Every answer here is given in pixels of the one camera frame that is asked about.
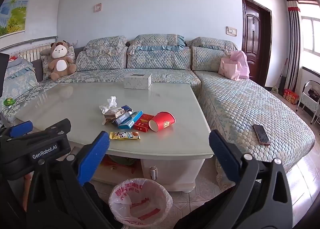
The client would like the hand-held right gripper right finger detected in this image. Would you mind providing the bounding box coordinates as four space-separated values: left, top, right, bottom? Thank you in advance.
209 130 293 229

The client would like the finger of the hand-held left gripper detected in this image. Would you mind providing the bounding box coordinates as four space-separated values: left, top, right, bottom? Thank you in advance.
0 121 34 142
32 118 72 144

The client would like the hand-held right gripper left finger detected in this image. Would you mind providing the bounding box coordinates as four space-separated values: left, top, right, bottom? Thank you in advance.
26 131 118 229

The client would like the yellow snack wrapper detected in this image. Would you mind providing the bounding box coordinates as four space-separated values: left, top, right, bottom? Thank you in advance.
110 131 141 141

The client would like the dark grey cardboard box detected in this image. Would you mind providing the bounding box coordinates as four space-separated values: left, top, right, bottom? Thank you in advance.
104 108 125 119

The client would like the white tissue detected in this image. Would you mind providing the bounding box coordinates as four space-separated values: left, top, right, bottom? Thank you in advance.
99 96 117 114

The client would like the red cigarette box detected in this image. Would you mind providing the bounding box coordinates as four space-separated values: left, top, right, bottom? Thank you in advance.
134 114 155 133

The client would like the red paper cup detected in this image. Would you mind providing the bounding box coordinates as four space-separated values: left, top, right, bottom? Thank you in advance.
149 112 176 133

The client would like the white plastic-lined waste bin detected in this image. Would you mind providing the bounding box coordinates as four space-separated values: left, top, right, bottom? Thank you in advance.
108 178 173 228

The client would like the smartphone with dark screen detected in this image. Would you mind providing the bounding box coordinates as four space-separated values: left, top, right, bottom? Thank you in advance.
252 124 271 146

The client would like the blue and white box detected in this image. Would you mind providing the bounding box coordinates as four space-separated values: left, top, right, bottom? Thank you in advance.
112 105 133 126

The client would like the blue quilted corner sofa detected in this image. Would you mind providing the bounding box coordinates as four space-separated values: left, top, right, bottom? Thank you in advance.
0 35 316 190

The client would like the light blue cartoon box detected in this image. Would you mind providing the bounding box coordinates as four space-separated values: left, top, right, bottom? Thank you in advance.
117 111 144 130

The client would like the white coffee table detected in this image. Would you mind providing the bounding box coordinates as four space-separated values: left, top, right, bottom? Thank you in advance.
15 83 215 193

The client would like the black flat panel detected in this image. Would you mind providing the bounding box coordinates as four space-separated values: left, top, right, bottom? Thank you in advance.
0 53 10 97

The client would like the brown teddy bear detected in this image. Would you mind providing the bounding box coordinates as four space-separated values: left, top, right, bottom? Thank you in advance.
47 40 77 81

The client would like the white radiator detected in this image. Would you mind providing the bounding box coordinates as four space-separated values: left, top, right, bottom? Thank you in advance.
19 44 54 61

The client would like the pink paper bag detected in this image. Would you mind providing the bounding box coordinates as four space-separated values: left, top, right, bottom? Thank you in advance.
218 57 241 81

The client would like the grey metal pipe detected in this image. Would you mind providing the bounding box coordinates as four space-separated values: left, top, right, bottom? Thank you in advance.
0 36 58 51

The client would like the red gift box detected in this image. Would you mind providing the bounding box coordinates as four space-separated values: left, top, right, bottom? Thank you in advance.
283 89 300 105

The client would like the patterned grey tissue box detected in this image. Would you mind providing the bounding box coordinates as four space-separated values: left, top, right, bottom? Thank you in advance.
124 73 153 90

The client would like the pink plastic bag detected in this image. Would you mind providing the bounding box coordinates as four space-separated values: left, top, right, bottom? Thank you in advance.
229 50 250 80

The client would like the dark brown wooden door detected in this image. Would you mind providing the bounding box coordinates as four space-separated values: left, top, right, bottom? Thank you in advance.
241 0 272 90

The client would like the striped red grey curtain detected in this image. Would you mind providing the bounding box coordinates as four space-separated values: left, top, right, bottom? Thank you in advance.
285 0 302 95

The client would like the bright window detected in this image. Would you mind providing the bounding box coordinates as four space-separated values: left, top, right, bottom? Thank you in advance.
299 2 320 58

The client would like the landscape wall painting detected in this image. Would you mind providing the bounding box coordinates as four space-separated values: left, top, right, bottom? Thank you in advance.
0 0 36 38

